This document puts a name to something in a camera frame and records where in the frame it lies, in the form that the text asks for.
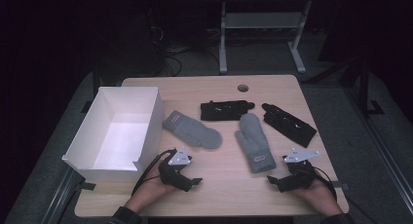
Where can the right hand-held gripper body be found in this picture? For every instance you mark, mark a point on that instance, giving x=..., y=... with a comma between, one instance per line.
x=297, y=177

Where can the person's right hand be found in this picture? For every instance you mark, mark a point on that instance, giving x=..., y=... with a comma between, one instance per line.
x=316, y=196

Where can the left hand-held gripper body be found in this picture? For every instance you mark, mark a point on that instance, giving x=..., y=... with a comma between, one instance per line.
x=172, y=172

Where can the grey knit mitten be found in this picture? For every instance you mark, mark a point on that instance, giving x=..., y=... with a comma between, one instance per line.
x=255, y=141
x=191, y=130

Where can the white cardboard box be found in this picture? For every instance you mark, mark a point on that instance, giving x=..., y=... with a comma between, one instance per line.
x=97, y=126

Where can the person's left hand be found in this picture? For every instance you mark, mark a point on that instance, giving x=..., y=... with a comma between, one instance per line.
x=147, y=190

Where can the black metal stand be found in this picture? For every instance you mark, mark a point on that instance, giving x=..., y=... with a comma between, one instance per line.
x=365, y=87

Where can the grey tape strip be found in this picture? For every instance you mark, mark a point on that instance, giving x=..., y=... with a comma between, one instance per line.
x=340, y=186

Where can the aluminium rail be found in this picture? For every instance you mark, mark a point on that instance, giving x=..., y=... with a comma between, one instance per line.
x=383, y=146
x=60, y=198

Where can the black glove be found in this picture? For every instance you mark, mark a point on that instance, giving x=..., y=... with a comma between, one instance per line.
x=289, y=124
x=224, y=110

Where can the white metal frame table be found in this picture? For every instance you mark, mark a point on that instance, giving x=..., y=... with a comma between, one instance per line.
x=263, y=21

